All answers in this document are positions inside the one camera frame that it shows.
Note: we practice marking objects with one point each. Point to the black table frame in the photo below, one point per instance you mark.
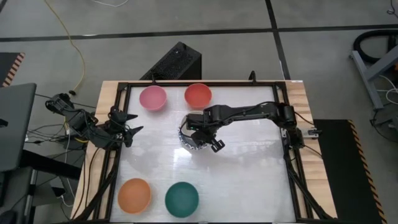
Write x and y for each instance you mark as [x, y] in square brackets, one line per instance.
[293, 186]

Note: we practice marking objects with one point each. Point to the dark green plastic bowl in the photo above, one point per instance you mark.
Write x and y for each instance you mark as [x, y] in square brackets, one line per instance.
[182, 199]

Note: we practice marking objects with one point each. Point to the grey metal stand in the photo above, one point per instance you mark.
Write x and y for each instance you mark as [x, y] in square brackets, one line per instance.
[370, 84]

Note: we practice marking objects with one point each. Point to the blue patterned paper bowl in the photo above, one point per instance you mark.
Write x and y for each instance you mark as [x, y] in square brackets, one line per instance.
[190, 147]

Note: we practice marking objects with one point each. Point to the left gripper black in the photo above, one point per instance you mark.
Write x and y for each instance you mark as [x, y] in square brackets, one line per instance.
[119, 127]

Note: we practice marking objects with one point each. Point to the silver metal bracket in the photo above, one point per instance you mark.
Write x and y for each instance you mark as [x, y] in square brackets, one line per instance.
[312, 132]

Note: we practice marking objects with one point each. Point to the pink plastic bowl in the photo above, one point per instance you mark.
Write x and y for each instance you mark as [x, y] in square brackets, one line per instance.
[152, 98]

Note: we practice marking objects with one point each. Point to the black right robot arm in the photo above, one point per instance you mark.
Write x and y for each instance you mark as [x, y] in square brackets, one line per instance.
[248, 112]

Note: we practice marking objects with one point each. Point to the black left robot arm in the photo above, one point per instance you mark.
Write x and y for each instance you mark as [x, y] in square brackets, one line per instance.
[77, 119]

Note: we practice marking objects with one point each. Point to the black hazard-striped floor mat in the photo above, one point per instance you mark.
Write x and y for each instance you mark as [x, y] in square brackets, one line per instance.
[9, 67]
[345, 174]

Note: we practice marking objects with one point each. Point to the red-orange plastic bowl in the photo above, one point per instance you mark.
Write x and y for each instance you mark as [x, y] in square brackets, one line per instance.
[198, 95]

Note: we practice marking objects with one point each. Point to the black clamp knob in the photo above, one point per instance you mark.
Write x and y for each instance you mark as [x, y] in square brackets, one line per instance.
[252, 77]

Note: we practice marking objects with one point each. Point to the grey desk panel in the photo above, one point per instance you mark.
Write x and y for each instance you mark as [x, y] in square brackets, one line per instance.
[15, 124]

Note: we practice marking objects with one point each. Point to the black perforated box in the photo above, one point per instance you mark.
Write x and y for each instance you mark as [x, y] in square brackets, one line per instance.
[174, 63]

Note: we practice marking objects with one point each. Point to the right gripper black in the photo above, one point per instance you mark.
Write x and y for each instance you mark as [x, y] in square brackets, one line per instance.
[206, 119]

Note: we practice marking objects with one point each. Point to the orange plastic bowl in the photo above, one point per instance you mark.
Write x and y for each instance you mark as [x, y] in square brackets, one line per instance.
[134, 196]

